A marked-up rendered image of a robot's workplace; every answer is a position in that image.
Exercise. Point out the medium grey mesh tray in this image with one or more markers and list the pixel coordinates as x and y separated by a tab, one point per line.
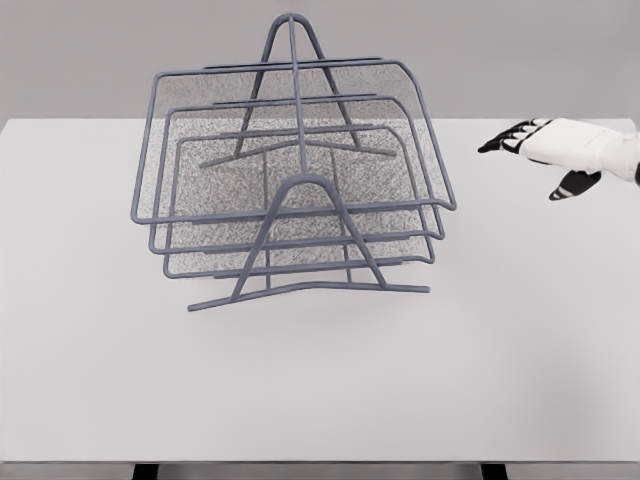
210	235

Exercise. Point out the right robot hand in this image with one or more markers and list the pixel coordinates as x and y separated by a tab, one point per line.
565	142

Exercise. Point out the large grey mesh tray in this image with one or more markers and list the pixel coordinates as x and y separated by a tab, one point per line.
210	90

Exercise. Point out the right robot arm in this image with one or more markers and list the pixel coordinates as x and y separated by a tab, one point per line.
633	155

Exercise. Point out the small grey mesh tray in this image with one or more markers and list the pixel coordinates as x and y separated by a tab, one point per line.
210	263

